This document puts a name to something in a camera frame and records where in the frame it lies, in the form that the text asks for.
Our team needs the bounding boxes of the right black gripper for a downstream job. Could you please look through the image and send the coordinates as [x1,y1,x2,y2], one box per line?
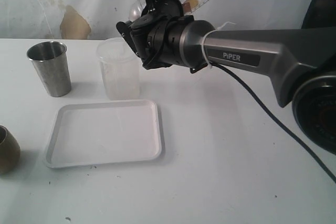
[131,0,183,61]

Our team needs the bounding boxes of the clear shaker lid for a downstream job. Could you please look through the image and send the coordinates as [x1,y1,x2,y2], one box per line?
[128,0,146,22]

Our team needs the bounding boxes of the brown food pieces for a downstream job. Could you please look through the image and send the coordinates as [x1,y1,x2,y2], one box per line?
[182,0,199,14]

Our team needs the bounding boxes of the stainless steel cup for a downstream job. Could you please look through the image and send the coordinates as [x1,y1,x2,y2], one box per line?
[26,41,71,97]

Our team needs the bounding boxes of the brown wooden cup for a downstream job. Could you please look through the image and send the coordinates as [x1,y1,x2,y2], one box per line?
[0,125,20,175]

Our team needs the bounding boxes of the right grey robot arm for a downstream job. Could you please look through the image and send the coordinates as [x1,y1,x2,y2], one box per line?
[130,0,335,153]

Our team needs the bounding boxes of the translucent plastic container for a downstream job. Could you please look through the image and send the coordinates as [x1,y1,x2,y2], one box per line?
[96,37,140,100]

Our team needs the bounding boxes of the white rectangular tray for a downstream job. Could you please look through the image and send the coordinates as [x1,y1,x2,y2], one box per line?
[43,100,162,169]

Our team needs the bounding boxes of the dark object at right edge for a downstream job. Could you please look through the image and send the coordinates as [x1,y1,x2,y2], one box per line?
[301,0,335,29]

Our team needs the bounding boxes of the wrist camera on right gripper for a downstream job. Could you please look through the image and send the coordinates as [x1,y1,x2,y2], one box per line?
[116,20,139,57]

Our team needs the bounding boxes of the white cable tie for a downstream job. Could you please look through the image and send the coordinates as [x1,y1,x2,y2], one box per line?
[201,21,237,69]

